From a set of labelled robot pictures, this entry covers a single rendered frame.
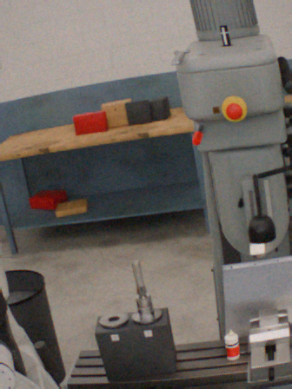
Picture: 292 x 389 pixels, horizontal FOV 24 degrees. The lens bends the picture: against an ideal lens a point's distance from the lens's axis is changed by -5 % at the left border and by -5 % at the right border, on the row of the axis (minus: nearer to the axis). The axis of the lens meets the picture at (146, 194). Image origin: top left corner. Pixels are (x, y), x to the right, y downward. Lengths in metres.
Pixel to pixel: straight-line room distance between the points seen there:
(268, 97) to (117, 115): 4.19
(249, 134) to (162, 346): 0.71
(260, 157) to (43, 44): 4.68
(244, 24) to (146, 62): 4.20
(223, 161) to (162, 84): 4.37
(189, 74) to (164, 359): 0.90
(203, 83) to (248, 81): 0.11
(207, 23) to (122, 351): 1.01
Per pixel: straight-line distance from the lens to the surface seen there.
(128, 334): 2.12
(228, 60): 1.68
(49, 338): 3.88
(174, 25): 6.14
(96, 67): 6.31
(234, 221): 1.93
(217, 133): 1.81
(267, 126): 1.81
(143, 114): 5.77
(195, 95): 1.70
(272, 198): 1.90
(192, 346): 2.32
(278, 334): 2.10
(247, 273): 2.47
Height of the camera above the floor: 2.12
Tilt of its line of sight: 18 degrees down
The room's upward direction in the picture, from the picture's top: 11 degrees counter-clockwise
